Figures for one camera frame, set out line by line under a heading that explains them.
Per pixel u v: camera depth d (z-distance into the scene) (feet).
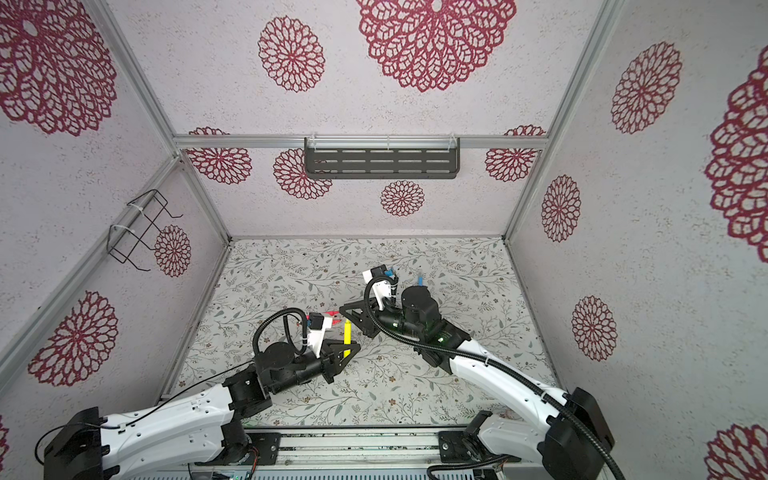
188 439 1.87
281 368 1.79
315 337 2.06
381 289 2.03
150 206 2.69
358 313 2.20
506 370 1.54
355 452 2.45
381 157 3.09
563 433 1.28
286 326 2.25
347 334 2.21
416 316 1.81
